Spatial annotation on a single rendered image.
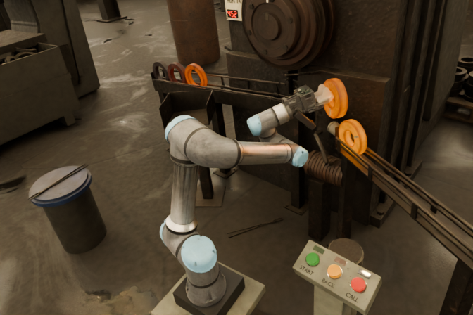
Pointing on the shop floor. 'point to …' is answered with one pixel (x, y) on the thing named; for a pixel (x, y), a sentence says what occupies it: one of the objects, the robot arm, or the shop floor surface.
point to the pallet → (460, 98)
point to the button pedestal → (339, 306)
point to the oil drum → (193, 24)
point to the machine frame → (356, 65)
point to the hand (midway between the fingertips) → (333, 93)
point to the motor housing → (321, 192)
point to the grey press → (46, 15)
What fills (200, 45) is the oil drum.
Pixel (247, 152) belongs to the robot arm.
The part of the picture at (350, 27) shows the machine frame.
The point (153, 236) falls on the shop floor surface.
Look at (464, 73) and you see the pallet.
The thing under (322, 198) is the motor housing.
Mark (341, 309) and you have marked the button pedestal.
